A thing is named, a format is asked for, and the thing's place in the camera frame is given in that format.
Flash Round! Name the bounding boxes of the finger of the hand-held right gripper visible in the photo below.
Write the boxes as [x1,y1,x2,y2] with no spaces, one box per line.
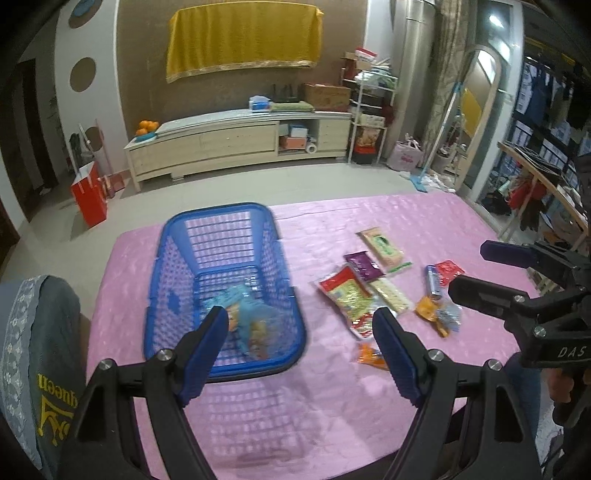
[480,240,539,273]
[448,275,544,331]

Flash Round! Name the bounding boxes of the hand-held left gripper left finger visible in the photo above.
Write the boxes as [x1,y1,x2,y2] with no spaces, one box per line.
[59,305,232,480]

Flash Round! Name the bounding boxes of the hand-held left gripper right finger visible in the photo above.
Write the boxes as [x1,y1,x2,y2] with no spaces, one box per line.
[372,307,544,480]

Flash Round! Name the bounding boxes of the small orange snack packet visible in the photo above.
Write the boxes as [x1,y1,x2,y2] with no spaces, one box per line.
[358,342,389,370]

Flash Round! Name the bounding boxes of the small blue snack packet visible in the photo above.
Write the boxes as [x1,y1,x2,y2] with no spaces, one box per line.
[434,302,462,337]

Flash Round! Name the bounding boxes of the blue and purple snack packet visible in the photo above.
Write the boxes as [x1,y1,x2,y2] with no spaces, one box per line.
[425,264,445,298]

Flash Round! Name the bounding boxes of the clear white cracker packet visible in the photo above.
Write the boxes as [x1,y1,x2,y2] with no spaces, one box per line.
[369,277,413,317]

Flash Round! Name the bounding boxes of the clear bag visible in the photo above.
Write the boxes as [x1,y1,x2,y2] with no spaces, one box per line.
[203,285,298,361]

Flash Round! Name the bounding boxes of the red and yellow snack packet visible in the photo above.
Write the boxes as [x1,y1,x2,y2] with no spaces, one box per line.
[316,264,384,341]

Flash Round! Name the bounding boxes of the blue plastic basket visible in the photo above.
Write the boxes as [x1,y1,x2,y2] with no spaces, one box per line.
[142,202,306,383]

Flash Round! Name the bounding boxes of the green and white cracker packet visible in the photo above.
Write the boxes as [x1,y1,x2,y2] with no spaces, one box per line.
[358,227,413,274]

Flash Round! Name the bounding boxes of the person's right hand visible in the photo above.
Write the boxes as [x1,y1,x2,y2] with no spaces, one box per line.
[547,367,584,428]

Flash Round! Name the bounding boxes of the person's leg in jeans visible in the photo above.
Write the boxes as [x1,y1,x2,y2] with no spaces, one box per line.
[503,360,555,464]

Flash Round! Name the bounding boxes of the wooden drying rack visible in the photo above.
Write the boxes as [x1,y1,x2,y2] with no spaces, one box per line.
[496,141,583,245]

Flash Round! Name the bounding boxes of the pink shopping bag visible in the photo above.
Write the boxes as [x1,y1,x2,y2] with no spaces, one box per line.
[387,134,424,171]

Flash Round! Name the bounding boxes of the pink quilted tablecloth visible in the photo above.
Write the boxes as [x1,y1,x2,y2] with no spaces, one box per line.
[88,194,543,480]

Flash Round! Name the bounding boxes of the arched standing mirror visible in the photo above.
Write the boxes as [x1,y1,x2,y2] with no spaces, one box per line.
[455,45,503,190]

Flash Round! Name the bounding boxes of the hanging clothes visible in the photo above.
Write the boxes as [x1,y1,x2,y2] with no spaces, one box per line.
[522,60,591,132]

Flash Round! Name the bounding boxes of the red gift box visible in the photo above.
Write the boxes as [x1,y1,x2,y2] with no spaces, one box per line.
[353,127,384,164]

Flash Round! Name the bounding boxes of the grey embroidered chair cover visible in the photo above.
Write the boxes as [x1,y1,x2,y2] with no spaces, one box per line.
[0,275,88,480]

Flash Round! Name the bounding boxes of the patterned curtain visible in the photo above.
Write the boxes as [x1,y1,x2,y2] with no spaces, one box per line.
[425,0,462,139]

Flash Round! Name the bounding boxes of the red paper bag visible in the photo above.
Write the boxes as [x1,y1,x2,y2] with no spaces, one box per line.
[70,161,109,229]

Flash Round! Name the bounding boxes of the silver tower air conditioner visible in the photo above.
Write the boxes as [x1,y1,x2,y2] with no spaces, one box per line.
[397,0,439,144]

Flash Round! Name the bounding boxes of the beige television cabinet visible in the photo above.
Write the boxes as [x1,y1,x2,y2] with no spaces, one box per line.
[124,110,354,192]

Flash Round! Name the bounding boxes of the brown cardboard box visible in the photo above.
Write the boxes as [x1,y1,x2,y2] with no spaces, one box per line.
[303,83,352,112]

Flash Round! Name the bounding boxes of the black racket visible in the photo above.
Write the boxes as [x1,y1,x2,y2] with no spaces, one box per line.
[69,131,93,176]

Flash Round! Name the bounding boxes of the green folded cloth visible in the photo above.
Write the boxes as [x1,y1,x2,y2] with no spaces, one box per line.
[270,100,316,114]

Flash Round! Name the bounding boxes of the dark wooden door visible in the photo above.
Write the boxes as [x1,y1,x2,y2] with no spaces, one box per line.
[14,58,61,217]

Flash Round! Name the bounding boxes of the yellow cloth cover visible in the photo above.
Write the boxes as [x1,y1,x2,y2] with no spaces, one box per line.
[166,4,323,84]

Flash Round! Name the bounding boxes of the blue handled mop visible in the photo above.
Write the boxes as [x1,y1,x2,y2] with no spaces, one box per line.
[411,83,462,192]

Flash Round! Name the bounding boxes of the white wire shelf rack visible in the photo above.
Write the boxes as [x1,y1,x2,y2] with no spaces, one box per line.
[342,46,399,164]

